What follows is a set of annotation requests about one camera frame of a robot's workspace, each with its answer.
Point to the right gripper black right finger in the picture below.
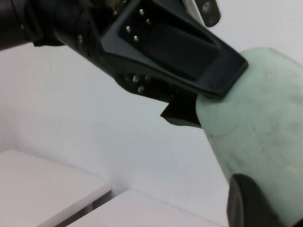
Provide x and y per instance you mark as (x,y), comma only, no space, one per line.
(248,205)

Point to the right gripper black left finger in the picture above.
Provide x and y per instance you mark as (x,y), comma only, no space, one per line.
(170,52)

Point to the green plastic cup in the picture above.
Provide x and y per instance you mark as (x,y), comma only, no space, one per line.
(260,118)

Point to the white side furniture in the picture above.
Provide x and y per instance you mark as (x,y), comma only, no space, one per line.
(42,184)

